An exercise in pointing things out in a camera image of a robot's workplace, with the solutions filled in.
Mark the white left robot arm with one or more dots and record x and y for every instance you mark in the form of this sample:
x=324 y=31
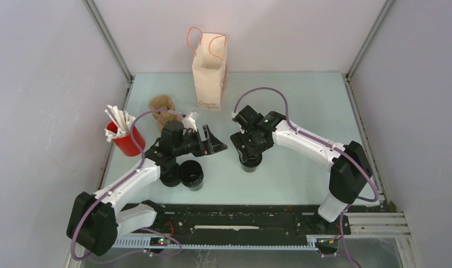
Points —
x=98 y=219

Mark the black takeout cup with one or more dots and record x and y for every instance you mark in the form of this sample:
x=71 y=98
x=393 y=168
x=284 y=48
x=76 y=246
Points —
x=251 y=164

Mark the red cup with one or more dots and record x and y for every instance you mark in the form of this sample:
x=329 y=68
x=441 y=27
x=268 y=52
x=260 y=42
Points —
x=131 y=145

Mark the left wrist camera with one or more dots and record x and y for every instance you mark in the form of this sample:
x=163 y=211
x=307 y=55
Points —
x=189 y=121

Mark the white paper bag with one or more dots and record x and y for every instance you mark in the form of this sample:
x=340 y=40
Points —
x=210 y=68

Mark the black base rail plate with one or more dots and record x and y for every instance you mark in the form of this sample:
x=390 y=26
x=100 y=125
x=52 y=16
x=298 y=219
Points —
x=246 y=225

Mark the brown pulp cup carrier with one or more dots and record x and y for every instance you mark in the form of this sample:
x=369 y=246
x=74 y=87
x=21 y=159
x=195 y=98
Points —
x=162 y=103

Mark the black cup stack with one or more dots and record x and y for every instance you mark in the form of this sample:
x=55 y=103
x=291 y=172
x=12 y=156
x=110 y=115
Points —
x=191 y=175

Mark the aluminium frame post right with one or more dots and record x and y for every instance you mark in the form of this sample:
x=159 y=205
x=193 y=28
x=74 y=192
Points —
x=373 y=32

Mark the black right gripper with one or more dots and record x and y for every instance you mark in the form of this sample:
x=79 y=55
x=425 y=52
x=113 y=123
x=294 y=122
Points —
x=238 y=139

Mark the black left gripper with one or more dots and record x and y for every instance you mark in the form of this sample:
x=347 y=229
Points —
x=210 y=146

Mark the aluminium frame post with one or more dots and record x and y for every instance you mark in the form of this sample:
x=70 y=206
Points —
x=100 y=23
x=373 y=32

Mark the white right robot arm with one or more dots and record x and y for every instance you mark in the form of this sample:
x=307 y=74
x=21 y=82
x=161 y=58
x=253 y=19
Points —
x=347 y=164

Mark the aluminium frame post left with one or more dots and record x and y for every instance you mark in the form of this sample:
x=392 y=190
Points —
x=100 y=23

